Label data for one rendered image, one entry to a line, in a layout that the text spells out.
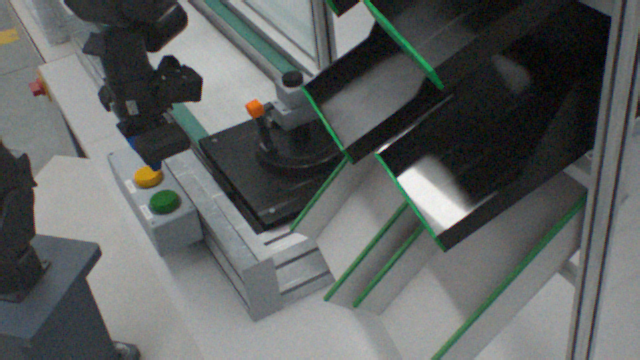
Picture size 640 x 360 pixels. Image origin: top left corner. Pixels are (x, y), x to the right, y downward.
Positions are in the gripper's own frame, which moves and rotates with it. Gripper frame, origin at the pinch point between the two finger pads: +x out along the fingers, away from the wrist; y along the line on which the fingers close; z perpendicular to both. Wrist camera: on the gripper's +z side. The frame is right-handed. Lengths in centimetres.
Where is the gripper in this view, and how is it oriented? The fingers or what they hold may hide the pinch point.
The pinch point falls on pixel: (151, 149)
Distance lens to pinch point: 109.0
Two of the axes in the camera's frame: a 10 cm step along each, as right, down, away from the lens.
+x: 1.0, 7.8, 6.2
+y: -5.0, -5.0, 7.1
